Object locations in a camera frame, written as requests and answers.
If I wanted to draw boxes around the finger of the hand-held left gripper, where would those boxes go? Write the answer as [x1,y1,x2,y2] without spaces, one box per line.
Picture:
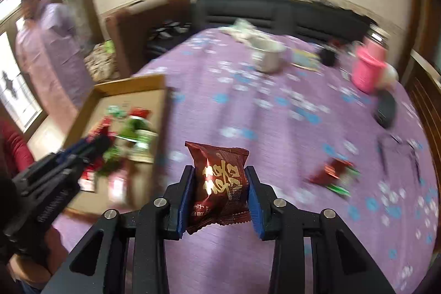
[58,134,114,164]

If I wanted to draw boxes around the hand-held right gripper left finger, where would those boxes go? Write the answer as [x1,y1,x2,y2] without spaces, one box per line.
[41,165,195,294]

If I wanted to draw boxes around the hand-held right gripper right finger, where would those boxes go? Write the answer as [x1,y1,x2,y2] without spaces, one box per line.
[244,166,397,294]

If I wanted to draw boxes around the dark red snack packet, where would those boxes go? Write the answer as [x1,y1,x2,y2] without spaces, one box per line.
[184,141,251,235]

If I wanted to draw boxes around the pile of snack packets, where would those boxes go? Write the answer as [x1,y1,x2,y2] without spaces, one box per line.
[79,103,162,203]

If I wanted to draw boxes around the cardboard box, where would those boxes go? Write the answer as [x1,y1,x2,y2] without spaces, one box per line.
[64,74,170,215]

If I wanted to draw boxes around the person's left forearm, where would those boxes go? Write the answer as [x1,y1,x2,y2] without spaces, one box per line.
[7,227,69,282]

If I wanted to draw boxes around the person's red clothing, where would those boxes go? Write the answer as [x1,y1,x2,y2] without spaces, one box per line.
[0,120,35,184]

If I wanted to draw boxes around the purple floral tablecloth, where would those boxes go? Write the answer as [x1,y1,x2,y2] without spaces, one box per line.
[52,27,438,294]

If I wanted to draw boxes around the green snack packet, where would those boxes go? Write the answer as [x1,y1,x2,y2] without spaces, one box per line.
[326,166,361,195]

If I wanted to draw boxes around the patterned bag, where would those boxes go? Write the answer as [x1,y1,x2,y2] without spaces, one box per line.
[84,41,119,81]

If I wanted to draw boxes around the brown armchair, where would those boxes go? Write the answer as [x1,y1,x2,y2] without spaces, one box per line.
[105,0,193,76]

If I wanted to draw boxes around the purple-framed eyeglasses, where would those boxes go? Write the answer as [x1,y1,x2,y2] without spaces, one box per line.
[375,132,423,182]

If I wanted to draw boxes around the green booklet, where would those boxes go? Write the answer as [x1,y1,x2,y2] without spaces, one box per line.
[291,49,322,71]

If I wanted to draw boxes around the black glasses case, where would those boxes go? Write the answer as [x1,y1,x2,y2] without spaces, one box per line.
[373,89,398,128]

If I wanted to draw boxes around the small black container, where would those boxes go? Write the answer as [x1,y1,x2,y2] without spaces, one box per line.
[319,48,338,67]

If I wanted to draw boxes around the pink knit-sleeved bottle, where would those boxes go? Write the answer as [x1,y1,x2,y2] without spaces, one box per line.
[351,25,390,94]

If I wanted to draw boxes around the crumpled white tissue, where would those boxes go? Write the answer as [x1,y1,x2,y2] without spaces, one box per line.
[220,18,269,41]

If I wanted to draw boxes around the white plastic jar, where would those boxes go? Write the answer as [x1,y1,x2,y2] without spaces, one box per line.
[379,63,400,88]

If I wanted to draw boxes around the black sofa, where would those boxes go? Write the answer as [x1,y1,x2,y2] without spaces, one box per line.
[191,0,371,43]

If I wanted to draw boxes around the wooden cabinet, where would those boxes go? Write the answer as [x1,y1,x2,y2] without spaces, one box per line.
[405,49,441,129]

